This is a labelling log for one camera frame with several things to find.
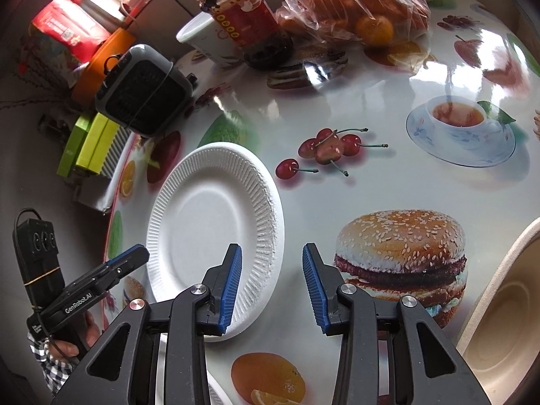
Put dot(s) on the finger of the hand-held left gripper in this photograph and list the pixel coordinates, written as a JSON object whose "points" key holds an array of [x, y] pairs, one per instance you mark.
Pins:
{"points": [[126, 259]]}

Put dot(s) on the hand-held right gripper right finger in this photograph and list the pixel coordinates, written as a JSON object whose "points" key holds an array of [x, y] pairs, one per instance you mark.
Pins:
{"points": [[313, 287]]}

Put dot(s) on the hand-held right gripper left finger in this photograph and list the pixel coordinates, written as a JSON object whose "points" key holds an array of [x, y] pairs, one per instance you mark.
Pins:
{"points": [[231, 287]]}

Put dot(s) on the white paper plate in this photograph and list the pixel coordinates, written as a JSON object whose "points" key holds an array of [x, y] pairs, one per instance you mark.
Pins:
{"points": [[202, 228]]}

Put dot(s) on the beige paper bowl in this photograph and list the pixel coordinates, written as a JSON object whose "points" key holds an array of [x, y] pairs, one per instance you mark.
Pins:
{"points": [[506, 316]]}

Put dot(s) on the person's left hand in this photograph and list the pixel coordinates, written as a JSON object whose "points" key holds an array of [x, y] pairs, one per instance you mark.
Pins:
{"points": [[69, 349]]}

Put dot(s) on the grey striped box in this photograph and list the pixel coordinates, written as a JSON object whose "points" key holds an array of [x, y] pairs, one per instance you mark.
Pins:
{"points": [[119, 152]]}

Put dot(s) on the dark green box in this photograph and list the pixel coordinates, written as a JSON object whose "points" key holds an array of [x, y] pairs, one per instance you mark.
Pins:
{"points": [[72, 149]]}

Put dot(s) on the lime green box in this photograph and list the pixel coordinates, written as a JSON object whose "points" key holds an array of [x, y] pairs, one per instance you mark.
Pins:
{"points": [[99, 145]]}

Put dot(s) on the printed food tablecloth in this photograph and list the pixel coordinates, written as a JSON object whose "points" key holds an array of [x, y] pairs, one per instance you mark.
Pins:
{"points": [[379, 185]]}

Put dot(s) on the grey portable heater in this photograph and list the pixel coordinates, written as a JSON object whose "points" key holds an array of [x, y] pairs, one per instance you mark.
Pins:
{"points": [[139, 93]]}

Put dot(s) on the orange round container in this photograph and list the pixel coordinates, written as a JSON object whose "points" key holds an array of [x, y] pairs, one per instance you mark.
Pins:
{"points": [[99, 65]]}

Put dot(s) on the red packet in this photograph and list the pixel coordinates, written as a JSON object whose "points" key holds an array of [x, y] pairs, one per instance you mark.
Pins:
{"points": [[65, 29]]}

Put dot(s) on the white cup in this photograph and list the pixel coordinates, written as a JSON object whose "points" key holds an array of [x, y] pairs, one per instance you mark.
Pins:
{"points": [[206, 42]]}

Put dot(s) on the glass jar with red lid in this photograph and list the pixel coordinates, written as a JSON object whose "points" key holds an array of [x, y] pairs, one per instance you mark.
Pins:
{"points": [[247, 21]]}

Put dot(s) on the plastic bag of oranges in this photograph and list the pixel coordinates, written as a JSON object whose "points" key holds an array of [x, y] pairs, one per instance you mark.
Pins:
{"points": [[358, 0]]}

